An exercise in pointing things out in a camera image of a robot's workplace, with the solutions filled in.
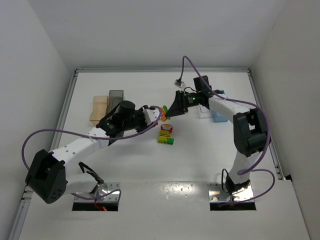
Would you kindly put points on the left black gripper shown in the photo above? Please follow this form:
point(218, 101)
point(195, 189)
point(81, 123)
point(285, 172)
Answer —
point(141, 119)

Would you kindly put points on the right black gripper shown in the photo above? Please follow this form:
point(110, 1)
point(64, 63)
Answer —
point(185, 101)

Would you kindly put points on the orange slice lego brick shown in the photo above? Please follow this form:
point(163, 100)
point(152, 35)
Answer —
point(164, 111)

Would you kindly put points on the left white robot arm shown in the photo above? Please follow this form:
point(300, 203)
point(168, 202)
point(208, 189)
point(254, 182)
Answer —
point(63, 171)

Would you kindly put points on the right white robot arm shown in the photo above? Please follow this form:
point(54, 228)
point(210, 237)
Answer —
point(250, 132)

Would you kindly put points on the grey translucent container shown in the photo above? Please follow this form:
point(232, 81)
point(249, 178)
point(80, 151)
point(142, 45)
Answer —
point(114, 98)

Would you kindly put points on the red flower lego brick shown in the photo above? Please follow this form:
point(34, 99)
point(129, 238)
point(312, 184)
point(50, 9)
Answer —
point(166, 127)

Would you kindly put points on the clear plastic container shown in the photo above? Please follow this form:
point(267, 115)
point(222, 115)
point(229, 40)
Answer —
point(204, 113)

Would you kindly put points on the orange translucent container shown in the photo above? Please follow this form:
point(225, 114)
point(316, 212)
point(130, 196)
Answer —
point(99, 108)

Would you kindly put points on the yellow striped lego brick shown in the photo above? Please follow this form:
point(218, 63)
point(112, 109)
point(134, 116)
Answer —
point(163, 135)

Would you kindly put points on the green lego brick bottom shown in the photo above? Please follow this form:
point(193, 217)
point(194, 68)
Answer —
point(170, 141)

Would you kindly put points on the blue plastic container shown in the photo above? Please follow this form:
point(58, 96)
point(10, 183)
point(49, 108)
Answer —
point(217, 117)

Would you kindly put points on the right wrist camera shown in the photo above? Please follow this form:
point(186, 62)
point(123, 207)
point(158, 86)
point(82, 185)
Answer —
point(179, 83)

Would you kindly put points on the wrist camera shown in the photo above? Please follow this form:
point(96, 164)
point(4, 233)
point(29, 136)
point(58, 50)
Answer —
point(179, 83)
point(150, 115)

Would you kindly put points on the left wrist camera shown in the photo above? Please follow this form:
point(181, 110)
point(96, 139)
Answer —
point(150, 115)

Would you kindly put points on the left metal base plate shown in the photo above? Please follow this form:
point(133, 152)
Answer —
point(106, 193)

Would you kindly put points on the metal base plate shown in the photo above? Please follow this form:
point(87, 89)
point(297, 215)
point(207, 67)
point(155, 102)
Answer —
point(218, 196)
point(106, 193)

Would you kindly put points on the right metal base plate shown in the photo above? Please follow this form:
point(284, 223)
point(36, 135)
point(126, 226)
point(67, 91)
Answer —
point(218, 196)

